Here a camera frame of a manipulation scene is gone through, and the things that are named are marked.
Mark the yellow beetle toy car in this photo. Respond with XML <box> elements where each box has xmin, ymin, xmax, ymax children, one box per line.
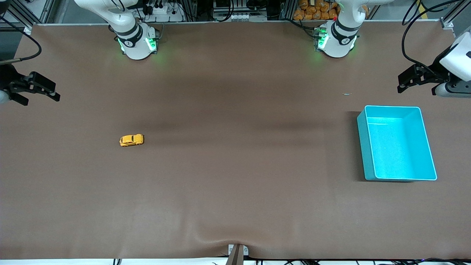
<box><xmin>119</xmin><ymin>134</ymin><xmax>145</xmax><ymax>148</ymax></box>

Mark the teal plastic bin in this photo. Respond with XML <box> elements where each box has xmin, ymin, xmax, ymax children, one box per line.
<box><xmin>357</xmin><ymin>105</ymin><xmax>438</xmax><ymax>182</ymax></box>

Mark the pile of orange toys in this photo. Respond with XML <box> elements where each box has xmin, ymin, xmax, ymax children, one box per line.
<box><xmin>293</xmin><ymin>0</ymin><xmax>341</xmax><ymax>21</ymax></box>

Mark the white power strip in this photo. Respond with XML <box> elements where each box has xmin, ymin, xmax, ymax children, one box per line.
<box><xmin>145</xmin><ymin>4</ymin><xmax>184</xmax><ymax>22</ymax></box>

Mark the brown table mat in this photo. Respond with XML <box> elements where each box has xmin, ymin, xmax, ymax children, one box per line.
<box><xmin>0</xmin><ymin>20</ymin><xmax>471</xmax><ymax>260</ymax></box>

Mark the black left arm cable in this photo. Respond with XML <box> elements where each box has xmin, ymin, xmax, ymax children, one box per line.
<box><xmin>401</xmin><ymin>0</ymin><xmax>465</xmax><ymax>77</ymax></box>

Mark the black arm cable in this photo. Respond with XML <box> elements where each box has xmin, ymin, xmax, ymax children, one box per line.
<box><xmin>401</xmin><ymin>0</ymin><xmax>465</xmax><ymax>77</ymax></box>
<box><xmin>0</xmin><ymin>16</ymin><xmax>42</xmax><ymax>64</ymax></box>

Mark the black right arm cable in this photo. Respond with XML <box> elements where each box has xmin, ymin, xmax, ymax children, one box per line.
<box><xmin>0</xmin><ymin>16</ymin><xmax>42</xmax><ymax>64</ymax></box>

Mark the aluminium frame post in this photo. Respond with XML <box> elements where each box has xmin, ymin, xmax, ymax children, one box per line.
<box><xmin>7</xmin><ymin>0</ymin><xmax>56</xmax><ymax>29</ymax></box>
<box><xmin>440</xmin><ymin>0</ymin><xmax>471</xmax><ymax>30</ymax></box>

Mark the metal table clamp bracket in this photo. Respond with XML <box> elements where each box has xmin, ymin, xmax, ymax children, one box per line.
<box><xmin>227</xmin><ymin>244</ymin><xmax>249</xmax><ymax>265</ymax></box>

